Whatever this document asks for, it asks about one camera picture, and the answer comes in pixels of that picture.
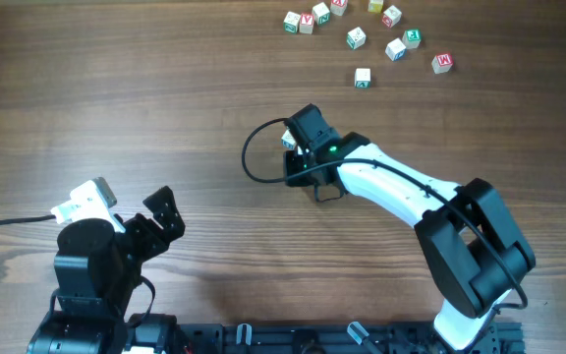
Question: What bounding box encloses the blue H wooden block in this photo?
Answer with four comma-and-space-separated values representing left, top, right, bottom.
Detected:
281, 130, 297, 150

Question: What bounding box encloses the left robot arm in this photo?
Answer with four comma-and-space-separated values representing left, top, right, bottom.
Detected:
27, 186, 185, 354

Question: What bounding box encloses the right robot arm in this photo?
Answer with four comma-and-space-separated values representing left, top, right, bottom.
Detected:
282, 104, 536, 352

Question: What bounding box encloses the green A wooden block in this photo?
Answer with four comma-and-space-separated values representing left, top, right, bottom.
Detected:
354, 68, 371, 89

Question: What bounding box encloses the green P wooden block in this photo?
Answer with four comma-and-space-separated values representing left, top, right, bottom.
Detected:
346, 27, 367, 50

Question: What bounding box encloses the green N wooden block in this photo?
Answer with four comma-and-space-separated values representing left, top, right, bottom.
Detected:
283, 12, 301, 33

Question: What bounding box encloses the red A wooden block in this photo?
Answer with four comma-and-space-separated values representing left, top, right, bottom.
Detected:
299, 13, 314, 34

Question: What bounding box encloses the blue edged wooden block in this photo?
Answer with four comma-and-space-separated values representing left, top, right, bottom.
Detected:
385, 38, 407, 61

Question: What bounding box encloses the green letter block top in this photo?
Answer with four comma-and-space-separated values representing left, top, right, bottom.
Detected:
312, 2, 330, 26

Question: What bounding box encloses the red X wooden block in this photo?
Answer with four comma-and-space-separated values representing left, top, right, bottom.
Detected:
330, 0, 348, 16

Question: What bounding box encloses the green F wooden block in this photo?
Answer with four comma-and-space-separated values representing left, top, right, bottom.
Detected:
402, 29, 422, 49

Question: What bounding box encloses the red M wooden block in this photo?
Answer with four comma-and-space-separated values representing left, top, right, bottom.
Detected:
431, 53, 454, 74

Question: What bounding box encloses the red O wooden block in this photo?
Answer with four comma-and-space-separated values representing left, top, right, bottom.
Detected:
382, 5, 402, 29

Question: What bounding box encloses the yellow wooden block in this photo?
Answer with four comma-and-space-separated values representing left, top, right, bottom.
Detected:
368, 0, 383, 14

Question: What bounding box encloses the left black cable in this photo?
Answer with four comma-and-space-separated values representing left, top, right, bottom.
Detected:
0, 213, 57, 235

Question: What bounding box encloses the black cable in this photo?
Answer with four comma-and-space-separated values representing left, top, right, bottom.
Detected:
241, 117, 530, 345
0, 213, 57, 235

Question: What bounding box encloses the right black cable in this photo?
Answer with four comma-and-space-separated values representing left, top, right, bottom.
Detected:
241, 117, 530, 345

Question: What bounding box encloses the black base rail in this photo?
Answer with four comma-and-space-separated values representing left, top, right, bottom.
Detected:
174, 322, 525, 354

